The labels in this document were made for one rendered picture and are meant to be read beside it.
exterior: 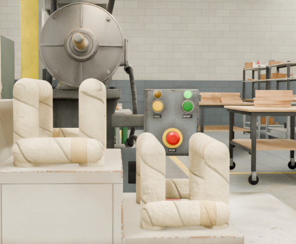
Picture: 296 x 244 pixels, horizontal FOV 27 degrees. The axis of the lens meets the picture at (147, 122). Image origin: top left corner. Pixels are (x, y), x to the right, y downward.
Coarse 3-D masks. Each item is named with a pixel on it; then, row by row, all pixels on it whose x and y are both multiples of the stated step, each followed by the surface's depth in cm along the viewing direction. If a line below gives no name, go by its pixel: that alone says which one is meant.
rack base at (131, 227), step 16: (128, 208) 90; (128, 224) 79; (128, 240) 73; (144, 240) 73; (160, 240) 73; (176, 240) 73; (192, 240) 73; (208, 240) 73; (224, 240) 73; (240, 240) 73
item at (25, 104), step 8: (16, 96) 75; (24, 96) 74; (32, 96) 75; (16, 104) 75; (24, 104) 75; (32, 104) 75; (16, 112) 75; (24, 112) 75; (32, 112) 75; (16, 120) 75; (24, 120) 75; (32, 120) 75; (16, 128) 75; (24, 128) 75; (32, 128) 75; (16, 136) 75; (24, 136) 75; (32, 136) 75; (16, 160) 75
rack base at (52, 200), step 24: (0, 168) 73; (24, 168) 73; (48, 168) 73; (72, 168) 74; (96, 168) 74; (120, 168) 74; (0, 192) 71; (24, 192) 72; (48, 192) 72; (72, 192) 72; (96, 192) 72; (120, 192) 72; (0, 216) 72; (24, 216) 72; (48, 216) 72; (72, 216) 72; (96, 216) 72; (120, 216) 72; (0, 240) 72; (24, 240) 72; (48, 240) 72; (72, 240) 72; (96, 240) 72; (120, 240) 73
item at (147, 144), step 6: (138, 138) 91; (144, 138) 84; (150, 138) 82; (138, 144) 86; (144, 144) 78; (150, 144) 76; (156, 144) 76; (138, 150) 87; (144, 150) 76; (150, 150) 76; (156, 150) 76; (162, 150) 76
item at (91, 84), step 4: (84, 80) 76; (88, 80) 76; (92, 80) 76; (96, 80) 76; (84, 84) 75; (88, 84) 75; (92, 84) 75; (96, 84) 75; (100, 84) 76; (80, 88) 76; (84, 88) 75; (88, 88) 75; (92, 88) 75; (96, 88) 75; (100, 88) 76; (104, 88) 80; (104, 92) 79; (104, 96) 92
